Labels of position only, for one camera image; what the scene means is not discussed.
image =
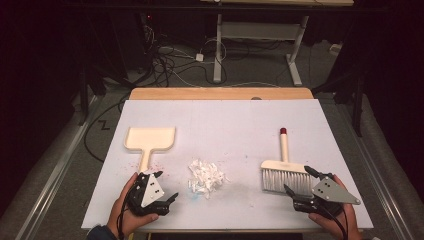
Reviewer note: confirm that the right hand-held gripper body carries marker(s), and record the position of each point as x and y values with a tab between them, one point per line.
330	193

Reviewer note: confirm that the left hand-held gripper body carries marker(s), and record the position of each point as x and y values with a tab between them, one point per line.
151	191

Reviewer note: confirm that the cream plastic dustpan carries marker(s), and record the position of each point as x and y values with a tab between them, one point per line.
150	138

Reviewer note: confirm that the cream hand brush red tip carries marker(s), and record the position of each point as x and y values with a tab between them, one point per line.
284	150

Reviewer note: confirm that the pile of white paper scraps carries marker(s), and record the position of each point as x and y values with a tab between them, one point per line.
205	176

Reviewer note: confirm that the person's right hand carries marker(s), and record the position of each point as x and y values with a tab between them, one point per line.
350	226

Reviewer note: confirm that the person's left hand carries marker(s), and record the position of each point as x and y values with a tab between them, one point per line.
116	216

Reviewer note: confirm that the black metal stand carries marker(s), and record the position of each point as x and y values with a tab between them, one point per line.
358	110
83	100

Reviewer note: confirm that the wooden table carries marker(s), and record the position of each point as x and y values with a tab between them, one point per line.
200	93

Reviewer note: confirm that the white power adapter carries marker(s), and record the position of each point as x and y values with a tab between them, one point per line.
199	57

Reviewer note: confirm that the small white box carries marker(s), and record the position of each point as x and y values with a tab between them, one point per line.
335	49

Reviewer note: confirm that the dark computer tower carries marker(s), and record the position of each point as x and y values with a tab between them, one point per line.
133	40

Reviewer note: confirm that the aluminium frame rail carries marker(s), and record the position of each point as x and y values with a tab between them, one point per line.
56	170
376	186

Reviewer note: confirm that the white metal table frame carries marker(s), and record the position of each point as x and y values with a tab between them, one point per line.
260	30

